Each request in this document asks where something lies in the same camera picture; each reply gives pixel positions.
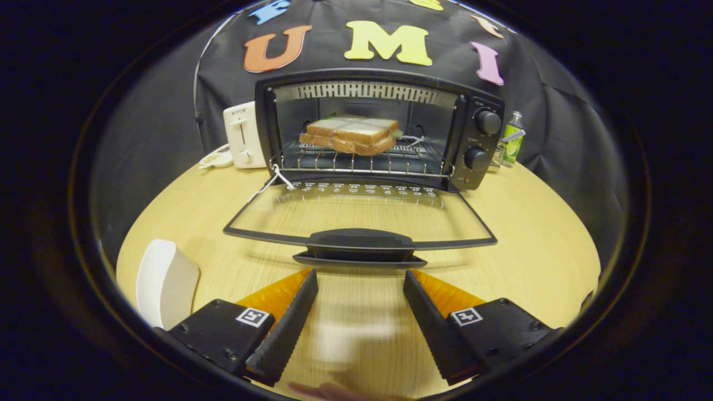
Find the black toaster oven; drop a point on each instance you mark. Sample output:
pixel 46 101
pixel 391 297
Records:
pixel 484 145

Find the white rectangular plate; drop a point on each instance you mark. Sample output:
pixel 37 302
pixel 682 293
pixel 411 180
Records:
pixel 164 284

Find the small white dish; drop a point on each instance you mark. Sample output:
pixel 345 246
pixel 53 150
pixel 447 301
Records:
pixel 217 159

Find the toast sandwich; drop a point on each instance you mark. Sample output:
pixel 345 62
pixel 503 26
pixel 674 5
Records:
pixel 351 131

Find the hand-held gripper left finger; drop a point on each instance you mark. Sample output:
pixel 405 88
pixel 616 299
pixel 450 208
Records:
pixel 284 334

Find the green label bottle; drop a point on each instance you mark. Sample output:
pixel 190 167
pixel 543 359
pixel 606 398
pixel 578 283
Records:
pixel 512 147

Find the white pop-up toaster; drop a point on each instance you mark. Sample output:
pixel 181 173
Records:
pixel 242 139

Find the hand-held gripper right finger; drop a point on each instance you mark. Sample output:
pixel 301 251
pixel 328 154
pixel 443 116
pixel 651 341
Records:
pixel 437 334

